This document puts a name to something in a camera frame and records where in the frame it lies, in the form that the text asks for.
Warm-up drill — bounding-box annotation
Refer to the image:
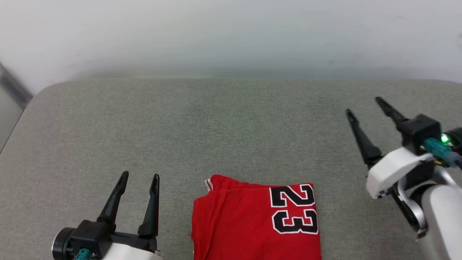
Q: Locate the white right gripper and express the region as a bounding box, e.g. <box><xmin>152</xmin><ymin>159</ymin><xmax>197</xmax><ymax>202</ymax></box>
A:
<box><xmin>345</xmin><ymin>96</ymin><xmax>462</xmax><ymax>200</ymax></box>

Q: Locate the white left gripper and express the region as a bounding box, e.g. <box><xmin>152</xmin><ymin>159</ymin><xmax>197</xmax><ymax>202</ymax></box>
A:
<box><xmin>51</xmin><ymin>171</ymin><xmax>164</xmax><ymax>260</ymax></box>

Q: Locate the red basketball jersey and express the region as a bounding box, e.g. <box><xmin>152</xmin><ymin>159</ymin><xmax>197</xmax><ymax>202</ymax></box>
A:
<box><xmin>190</xmin><ymin>174</ymin><xmax>323</xmax><ymax>260</ymax></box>

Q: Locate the grey fabric sofa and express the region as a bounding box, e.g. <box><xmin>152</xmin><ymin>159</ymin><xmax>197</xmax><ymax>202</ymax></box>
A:
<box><xmin>0</xmin><ymin>78</ymin><xmax>462</xmax><ymax>260</ymax></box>

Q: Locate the teal plug right camera cable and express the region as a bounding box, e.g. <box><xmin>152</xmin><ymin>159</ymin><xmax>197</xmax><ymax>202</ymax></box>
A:
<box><xmin>424</xmin><ymin>138</ymin><xmax>462</xmax><ymax>169</ymax></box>

